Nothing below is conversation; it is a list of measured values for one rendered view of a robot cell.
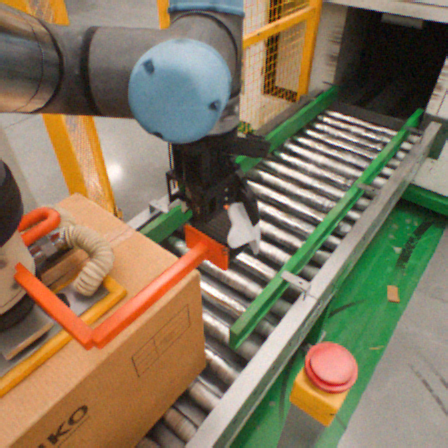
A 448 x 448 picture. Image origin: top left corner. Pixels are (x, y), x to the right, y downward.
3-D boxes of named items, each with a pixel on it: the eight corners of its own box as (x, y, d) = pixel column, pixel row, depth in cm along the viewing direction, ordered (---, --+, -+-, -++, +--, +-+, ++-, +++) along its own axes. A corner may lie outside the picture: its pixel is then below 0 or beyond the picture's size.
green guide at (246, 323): (412, 122, 196) (418, 106, 189) (433, 129, 191) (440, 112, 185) (227, 345, 106) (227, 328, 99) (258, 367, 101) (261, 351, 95)
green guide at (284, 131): (319, 94, 219) (322, 79, 213) (336, 99, 214) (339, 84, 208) (102, 258, 129) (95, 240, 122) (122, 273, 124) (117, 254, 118)
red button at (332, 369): (316, 345, 57) (320, 331, 54) (359, 371, 54) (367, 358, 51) (292, 381, 53) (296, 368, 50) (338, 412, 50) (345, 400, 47)
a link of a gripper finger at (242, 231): (235, 272, 55) (206, 218, 53) (259, 249, 59) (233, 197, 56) (250, 272, 53) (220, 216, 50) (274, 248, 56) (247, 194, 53)
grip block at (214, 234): (218, 221, 69) (217, 199, 65) (256, 243, 65) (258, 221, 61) (185, 247, 64) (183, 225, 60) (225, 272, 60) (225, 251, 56)
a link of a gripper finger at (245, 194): (238, 229, 56) (211, 177, 54) (245, 222, 57) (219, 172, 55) (260, 226, 53) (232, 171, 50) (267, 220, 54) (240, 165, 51)
